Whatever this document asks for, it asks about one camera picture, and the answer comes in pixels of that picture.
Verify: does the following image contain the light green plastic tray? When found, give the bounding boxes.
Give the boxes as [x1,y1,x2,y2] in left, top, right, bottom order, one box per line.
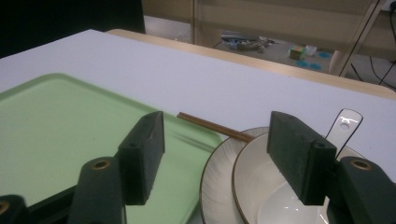
[0,73,224,224]

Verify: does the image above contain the white bowl with gold rim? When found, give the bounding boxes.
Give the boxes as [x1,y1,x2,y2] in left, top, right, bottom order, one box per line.
[231,132,363,224]

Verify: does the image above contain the light wooden table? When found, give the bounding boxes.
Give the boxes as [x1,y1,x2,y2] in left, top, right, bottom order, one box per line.
[106,28,396,101]

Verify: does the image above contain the brown wooden chopsticks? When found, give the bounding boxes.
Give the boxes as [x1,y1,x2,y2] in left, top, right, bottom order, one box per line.
[177,112,255,144]

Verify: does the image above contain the white foam board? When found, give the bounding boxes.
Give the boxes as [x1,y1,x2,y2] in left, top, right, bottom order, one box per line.
[0,29,396,183]

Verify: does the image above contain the white plate with gold rim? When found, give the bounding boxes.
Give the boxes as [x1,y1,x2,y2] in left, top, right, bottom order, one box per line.
[199,126,270,224]

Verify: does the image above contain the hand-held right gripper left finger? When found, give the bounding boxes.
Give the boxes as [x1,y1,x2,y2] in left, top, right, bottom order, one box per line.
[118,110,165,206]

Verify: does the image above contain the metal spoon handle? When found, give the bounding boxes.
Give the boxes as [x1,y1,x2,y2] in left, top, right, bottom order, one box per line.
[325,108,364,150]

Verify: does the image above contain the beige wooden shelf frame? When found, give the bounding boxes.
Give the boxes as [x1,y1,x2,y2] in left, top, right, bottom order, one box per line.
[141,0,396,77]

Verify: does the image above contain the black cable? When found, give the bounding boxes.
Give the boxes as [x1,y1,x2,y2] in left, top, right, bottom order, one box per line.
[349,6,396,91]

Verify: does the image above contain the small colourful box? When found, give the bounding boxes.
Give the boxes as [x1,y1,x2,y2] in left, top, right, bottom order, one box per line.
[289,45,306,61]

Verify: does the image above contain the clutter of small tools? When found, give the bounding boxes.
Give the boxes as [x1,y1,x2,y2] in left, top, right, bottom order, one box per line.
[219,31,276,53]

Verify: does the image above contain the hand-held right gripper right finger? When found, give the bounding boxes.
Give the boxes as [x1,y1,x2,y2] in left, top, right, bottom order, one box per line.
[266,110,338,206]

